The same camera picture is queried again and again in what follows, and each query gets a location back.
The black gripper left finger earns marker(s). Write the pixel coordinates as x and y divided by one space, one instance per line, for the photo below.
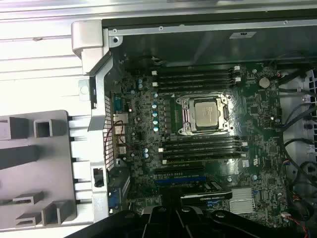
138 225

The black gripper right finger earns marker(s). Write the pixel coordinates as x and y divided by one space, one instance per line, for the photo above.
223 225

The black RAM slot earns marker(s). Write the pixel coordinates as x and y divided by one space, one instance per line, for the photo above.
200 153
198 69
193 75
193 86
198 80
180 162
200 140
203 146

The silver finned chipset heatsink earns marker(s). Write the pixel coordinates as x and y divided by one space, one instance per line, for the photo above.
242 200

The black graphics card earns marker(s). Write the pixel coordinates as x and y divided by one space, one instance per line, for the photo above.
210 191

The blue expansion slot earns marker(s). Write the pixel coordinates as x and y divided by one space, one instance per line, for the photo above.
178 181

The green motherboard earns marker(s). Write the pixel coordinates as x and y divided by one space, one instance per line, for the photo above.
260 153

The grey parts rack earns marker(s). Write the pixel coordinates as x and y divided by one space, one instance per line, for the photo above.
49 163

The silver CPU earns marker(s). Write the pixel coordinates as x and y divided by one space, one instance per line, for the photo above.
206 115

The metal CPU socket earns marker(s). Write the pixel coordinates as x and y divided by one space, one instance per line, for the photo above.
185 116

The open black PC case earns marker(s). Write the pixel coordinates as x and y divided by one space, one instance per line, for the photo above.
99 99

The round coin battery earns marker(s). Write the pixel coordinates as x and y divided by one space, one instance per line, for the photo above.
264 82

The white label on case wall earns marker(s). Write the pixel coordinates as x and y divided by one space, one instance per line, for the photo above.
243 34

